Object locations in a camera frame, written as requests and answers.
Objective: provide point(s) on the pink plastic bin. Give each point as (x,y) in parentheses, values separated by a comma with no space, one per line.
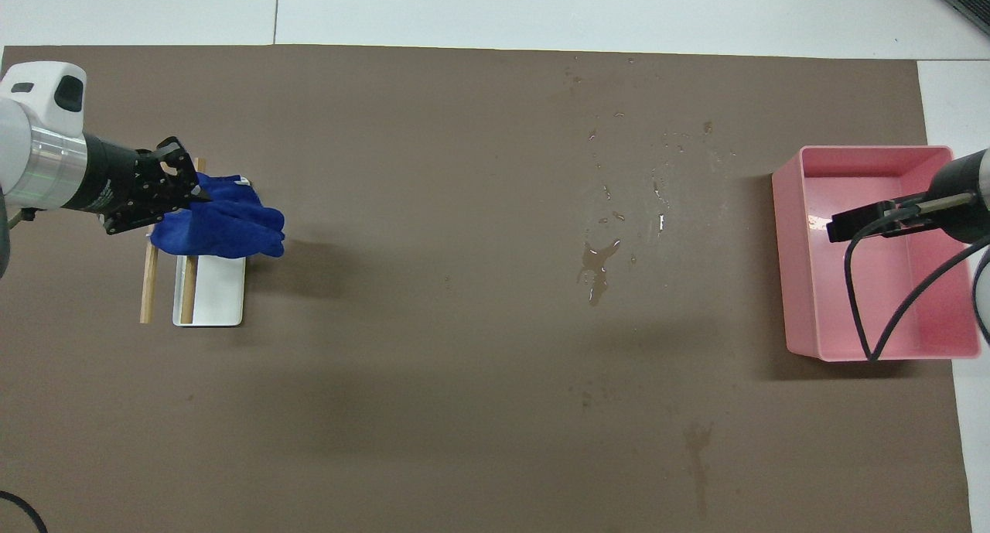
(882,293)

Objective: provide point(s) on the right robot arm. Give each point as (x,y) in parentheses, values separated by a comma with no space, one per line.
(984,285)

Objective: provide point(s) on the white rectangular tray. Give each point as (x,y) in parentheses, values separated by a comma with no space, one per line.
(220,293)

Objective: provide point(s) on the water puddle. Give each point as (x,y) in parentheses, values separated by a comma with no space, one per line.
(595,266)

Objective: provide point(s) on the wooden stick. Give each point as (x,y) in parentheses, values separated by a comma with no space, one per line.
(188,293)
(148,285)

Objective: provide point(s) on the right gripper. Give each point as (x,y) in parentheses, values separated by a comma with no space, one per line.
(955,216)

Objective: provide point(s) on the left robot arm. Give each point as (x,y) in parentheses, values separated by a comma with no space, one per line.
(39,115)

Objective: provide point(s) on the blue towel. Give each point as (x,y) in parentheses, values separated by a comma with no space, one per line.
(224,223)

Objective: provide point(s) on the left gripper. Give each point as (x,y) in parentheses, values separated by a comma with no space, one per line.
(108,177)

